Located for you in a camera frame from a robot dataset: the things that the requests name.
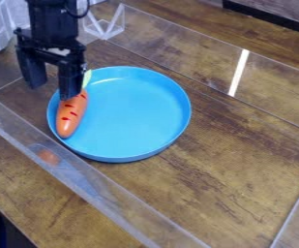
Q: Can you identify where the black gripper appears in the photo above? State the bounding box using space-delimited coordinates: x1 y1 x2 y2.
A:
15 13 87 101

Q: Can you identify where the orange toy carrot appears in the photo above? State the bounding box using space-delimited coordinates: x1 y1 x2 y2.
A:
55 69 93 140

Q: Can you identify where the blue round tray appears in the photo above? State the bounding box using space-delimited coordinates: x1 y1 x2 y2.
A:
61 66 192 163

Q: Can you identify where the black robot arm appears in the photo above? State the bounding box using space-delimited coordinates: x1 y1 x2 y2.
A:
13 0 89 101

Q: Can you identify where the white patterned curtain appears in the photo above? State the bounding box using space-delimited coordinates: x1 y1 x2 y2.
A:
0 0 28 50

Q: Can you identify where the black bar at top right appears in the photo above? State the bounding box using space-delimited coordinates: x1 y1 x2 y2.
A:
223 0 299 32

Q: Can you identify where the clear acrylic front barrier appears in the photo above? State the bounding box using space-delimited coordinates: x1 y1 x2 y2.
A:
0 103 209 248

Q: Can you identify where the clear acrylic corner bracket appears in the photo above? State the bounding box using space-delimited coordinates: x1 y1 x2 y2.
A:
81 5 124 41

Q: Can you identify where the black cable loop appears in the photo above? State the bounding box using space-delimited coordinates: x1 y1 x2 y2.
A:
63 0 92 19

